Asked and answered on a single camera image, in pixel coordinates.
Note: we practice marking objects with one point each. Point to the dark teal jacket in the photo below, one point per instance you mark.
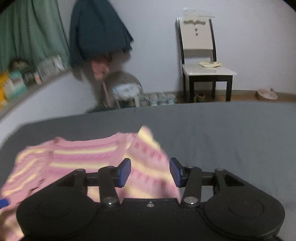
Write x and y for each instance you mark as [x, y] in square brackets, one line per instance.
[97, 27]

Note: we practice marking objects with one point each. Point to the pale shoe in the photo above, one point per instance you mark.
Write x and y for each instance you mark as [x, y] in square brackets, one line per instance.
[162, 99]
[152, 99]
[171, 98]

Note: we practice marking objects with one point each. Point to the row of small boxes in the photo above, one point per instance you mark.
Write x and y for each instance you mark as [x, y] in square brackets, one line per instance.
[20, 78]

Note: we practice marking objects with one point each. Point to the white black chair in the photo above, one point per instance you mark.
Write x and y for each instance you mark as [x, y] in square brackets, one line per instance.
[196, 37]

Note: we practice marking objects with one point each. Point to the green curtain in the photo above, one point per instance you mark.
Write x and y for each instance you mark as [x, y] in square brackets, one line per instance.
[30, 34]

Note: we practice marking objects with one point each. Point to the pink yellow knitted sweater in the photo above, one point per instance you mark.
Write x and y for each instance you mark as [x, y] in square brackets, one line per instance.
[92, 150]

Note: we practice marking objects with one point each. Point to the round grey fan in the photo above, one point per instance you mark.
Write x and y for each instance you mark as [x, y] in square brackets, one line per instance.
[124, 78]

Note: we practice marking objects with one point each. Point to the clear plastic hanger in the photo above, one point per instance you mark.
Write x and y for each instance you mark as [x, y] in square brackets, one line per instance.
[198, 12]

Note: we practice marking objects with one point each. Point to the yellow cloth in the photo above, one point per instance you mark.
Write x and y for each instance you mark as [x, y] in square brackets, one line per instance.
[210, 64]

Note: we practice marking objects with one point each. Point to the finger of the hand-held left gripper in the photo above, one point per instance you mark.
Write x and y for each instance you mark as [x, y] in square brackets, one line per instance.
[4, 203]

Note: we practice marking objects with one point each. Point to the pink basin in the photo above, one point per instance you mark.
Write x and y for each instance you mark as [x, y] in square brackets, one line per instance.
[266, 94]

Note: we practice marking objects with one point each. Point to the small dark object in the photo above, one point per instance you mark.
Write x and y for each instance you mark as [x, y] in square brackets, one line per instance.
[200, 97]

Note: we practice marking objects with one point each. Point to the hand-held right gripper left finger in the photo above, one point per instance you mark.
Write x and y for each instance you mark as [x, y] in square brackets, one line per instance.
[124, 172]

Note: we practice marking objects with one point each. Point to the pale blue round stool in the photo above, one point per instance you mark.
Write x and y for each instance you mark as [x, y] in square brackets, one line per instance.
[124, 90]

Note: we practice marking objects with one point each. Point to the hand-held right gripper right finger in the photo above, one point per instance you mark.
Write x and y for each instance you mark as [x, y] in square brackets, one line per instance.
[175, 171]

